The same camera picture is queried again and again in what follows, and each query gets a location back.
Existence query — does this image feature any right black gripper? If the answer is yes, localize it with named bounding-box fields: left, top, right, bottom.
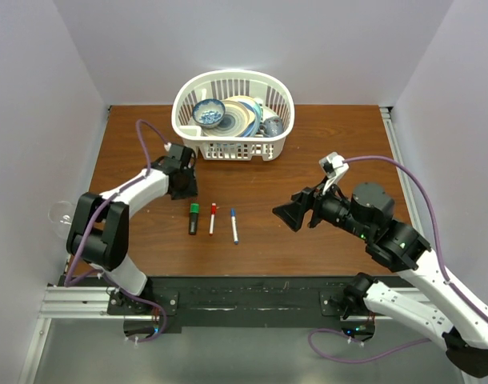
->
left=272, top=173, right=373, bottom=240

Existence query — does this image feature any black green highlighter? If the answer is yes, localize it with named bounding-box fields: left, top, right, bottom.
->
left=188, top=212, right=198, bottom=235

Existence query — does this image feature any white red marker pen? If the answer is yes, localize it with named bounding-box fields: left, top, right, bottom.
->
left=209, top=213, right=215, bottom=236

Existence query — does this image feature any white blue marker pen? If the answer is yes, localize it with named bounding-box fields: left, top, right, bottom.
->
left=231, top=216, right=239, bottom=245

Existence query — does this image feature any green pen cap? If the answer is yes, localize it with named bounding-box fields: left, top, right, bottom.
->
left=190, top=203, right=199, bottom=214

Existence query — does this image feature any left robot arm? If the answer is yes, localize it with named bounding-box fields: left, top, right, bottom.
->
left=64, top=144, right=198, bottom=314

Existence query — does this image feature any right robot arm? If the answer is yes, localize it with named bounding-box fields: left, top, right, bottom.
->
left=272, top=182, right=488, bottom=378

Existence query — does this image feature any blue white porcelain bowl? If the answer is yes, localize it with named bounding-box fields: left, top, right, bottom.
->
left=192, top=98, right=226, bottom=129

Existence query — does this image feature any beige swirl plate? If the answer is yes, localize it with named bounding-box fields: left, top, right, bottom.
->
left=202, top=101, right=254, bottom=137

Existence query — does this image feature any white plastic dish basket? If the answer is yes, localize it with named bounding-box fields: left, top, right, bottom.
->
left=171, top=70, right=295, bottom=161

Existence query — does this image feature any grey patterned mug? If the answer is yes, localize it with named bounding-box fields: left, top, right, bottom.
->
left=258, top=117, right=284, bottom=138

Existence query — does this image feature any blue rimmed plate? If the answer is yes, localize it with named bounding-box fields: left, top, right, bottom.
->
left=240, top=95, right=262, bottom=138

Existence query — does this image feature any clear wine glass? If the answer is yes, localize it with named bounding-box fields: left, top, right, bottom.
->
left=48, top=201, right=75, bottom=240

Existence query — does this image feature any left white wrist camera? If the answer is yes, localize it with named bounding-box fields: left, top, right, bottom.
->
left=167, top=143, right=197, bottom=169

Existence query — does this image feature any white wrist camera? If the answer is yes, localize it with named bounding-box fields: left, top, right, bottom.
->
left=318, top=152, right=349, bottom=194
left=167, top=143, right=197, bottom=169

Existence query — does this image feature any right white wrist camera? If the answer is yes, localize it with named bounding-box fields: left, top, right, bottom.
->
left=318, top=152, right=349, bottom=194

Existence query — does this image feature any aluminium frame rail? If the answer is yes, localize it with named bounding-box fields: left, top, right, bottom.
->
left=379, top=106, right=424, bottom=235

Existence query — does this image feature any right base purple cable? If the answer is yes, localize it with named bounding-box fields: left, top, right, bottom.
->
left=307, top=328, right=431, bottom=365

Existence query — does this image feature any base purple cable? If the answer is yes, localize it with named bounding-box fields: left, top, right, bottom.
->
left=111, top=287, right=171, bottom=344
left=307, top=328, right=431, bottom=365

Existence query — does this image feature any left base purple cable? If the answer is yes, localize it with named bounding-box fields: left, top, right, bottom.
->
left=111, top=287, right=171, bottom=344

